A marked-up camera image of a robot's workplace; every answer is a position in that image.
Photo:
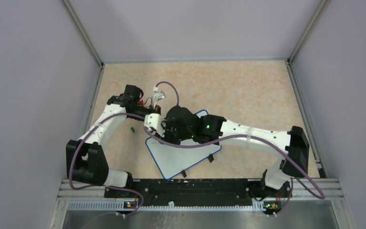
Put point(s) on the white cable duct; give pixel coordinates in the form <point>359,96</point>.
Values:
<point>116,205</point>

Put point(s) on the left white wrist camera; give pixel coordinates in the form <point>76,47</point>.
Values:
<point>157,96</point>

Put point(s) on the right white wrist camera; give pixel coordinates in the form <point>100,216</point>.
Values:
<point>153,122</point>

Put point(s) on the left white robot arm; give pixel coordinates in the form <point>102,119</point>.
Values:
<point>85,158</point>

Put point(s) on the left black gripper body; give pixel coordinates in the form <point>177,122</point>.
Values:
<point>144,111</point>

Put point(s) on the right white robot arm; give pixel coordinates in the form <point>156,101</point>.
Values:
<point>291,147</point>

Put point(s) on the blue-framed whiteboard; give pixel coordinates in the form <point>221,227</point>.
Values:
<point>172,161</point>

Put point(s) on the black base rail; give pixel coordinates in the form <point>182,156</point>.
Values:
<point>200,192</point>

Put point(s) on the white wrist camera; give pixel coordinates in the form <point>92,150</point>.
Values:
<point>153,122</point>
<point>157,96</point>

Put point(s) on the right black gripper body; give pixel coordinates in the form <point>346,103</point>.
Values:
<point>172,135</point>

